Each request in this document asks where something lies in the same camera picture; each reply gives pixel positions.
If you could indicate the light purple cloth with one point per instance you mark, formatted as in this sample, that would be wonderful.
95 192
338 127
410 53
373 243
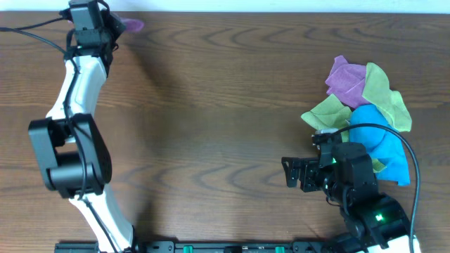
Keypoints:
133 25

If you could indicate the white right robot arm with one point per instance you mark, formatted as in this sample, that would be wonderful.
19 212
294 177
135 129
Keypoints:
375 221

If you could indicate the blue cloth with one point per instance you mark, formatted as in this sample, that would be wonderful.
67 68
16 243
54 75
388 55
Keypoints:
380 144

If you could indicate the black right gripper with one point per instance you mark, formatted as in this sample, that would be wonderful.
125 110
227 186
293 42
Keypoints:
303 172

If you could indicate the dark purple cloth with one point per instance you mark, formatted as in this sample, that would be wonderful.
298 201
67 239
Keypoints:
347 82

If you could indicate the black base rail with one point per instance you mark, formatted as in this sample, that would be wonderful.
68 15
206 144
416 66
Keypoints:
233 247

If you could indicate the green cloth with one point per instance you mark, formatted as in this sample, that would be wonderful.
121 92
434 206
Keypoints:
332 113

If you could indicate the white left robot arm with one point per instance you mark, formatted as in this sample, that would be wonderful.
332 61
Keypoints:
71 154

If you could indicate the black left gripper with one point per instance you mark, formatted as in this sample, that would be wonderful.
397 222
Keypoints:
114 27

